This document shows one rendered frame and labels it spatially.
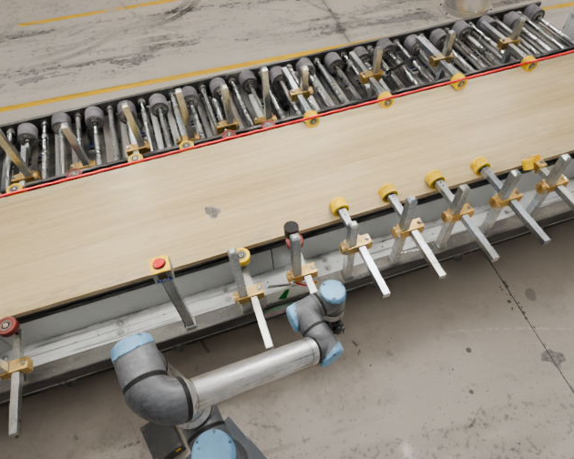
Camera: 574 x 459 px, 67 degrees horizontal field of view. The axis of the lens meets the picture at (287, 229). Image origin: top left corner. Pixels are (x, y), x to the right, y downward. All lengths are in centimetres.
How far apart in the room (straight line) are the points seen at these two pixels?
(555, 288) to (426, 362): 101
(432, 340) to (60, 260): 206
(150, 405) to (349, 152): 163
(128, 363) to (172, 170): 135
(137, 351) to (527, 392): 222
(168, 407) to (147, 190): 136
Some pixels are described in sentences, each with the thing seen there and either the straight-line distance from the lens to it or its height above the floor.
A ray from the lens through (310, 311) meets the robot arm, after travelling 147.
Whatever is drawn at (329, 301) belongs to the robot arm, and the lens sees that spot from 149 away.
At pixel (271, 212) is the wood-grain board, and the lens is 207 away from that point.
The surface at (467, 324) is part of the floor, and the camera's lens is 292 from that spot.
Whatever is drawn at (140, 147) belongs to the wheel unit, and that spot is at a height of 86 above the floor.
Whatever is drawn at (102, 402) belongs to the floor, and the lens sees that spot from 285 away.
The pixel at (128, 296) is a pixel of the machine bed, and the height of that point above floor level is 77.
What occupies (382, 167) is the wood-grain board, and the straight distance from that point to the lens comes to 229.
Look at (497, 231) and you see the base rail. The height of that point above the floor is 70.
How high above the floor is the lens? 251
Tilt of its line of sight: 54 degrees down
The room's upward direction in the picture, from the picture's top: 4 degrees counter-clockwise
